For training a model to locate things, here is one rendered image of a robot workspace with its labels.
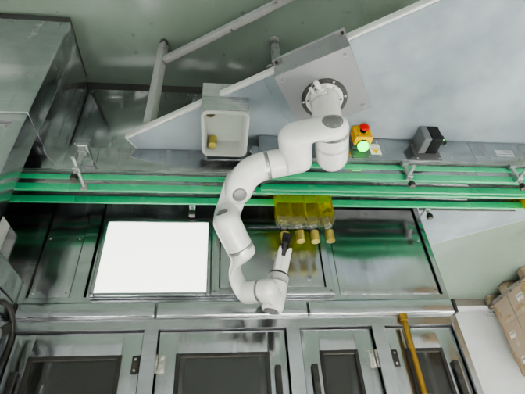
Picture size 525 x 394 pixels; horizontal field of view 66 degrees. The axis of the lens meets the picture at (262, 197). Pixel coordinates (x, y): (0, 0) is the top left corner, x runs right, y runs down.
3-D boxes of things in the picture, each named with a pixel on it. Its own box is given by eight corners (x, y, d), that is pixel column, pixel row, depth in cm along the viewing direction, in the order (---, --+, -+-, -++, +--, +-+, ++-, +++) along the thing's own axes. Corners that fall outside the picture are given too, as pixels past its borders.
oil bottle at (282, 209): (272, 188, 172) (276, 230, 159) (273, 179, 167) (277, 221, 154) (285, 188, 172) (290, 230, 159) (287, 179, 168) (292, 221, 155)
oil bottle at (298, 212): (285, 188, 173) (291, 231, 159) (287, 180, 168) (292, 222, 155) (298, 188, 173) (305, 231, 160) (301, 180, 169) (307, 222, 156)
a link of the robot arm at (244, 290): (255, 237, 128) (281, 290, 135) (223, 243, 135) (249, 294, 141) (244, 252, 122) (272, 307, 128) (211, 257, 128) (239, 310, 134)
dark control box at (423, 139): (411, 139, 172) (417, 153, 167) (419, 124, 166) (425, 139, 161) (430, 139, 173) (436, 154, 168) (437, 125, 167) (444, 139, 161)
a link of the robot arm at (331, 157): (313, 142, 133) (317, 177, 123) (312, 109, 123) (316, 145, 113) (343, 140, 132) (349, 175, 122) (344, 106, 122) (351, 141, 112)
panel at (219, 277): (107, 222, 168) (90, 299, 147) (105, 218, 166) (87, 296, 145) (320, 224, 178) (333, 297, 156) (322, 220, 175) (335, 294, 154)
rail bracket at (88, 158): (87, 155, 165) (74, 198, 151) (76, 123, 152) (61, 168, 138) (99, 155, 165) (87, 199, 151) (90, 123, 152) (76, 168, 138)
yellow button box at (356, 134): (348, 137, 169) (351, 149, 164) (352, 123, 163) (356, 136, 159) (364, 137, 170) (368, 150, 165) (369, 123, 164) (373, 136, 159)
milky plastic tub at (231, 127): (202, 141, 166) (201, 155, 160) (201, 95, 148) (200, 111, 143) (245, 141, 168) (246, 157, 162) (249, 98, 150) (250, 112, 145)
